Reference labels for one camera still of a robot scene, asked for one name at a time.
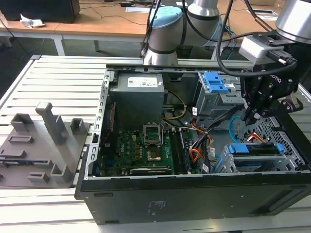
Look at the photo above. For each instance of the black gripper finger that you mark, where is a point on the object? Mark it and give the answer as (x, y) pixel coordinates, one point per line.
(252, 97)
(289, 105)

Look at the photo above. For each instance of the hard disk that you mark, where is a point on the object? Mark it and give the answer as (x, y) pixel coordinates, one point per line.
(240, 148)

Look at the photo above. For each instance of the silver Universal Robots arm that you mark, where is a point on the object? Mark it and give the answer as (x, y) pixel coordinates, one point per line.
(165, 36)

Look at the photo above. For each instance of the metal disk bay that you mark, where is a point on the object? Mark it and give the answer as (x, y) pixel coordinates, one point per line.
(226, 165)

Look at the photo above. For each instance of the metal drive cage blue latch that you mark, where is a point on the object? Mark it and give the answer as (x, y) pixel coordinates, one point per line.
(216, 83)

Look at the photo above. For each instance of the black RAM stick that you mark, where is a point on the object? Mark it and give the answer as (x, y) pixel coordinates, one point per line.
(184, 153)
(175, 153)

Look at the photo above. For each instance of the CPU socket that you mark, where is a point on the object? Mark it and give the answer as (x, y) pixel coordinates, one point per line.
(153, 155)

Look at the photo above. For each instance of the grey power supply unit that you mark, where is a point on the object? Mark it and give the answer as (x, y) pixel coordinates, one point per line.
(136, 106)

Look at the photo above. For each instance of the black graphics card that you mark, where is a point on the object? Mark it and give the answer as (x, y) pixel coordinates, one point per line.
(150, 170)

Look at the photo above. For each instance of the green motherboard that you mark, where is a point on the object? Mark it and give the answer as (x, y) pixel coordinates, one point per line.
(131, 150)

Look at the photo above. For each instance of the black open PC case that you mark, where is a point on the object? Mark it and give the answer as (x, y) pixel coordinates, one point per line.
(170, 201)

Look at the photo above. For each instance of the white paper sheet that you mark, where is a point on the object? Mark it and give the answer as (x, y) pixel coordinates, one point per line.
(138, 9)

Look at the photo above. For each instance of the black power adapter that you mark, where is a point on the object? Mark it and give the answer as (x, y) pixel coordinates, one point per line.
(126, 4)

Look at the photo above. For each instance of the grey parts rack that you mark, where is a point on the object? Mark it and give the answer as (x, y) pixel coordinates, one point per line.
(43, 155)

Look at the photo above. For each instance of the black computer tower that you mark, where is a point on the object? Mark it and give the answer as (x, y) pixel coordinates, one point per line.
(41, 11)

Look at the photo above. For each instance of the crumpled white paper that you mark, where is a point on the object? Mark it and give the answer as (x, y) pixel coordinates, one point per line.
(30, 22)

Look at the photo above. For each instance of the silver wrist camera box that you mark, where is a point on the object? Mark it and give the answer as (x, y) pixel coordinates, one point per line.
(255, 49)

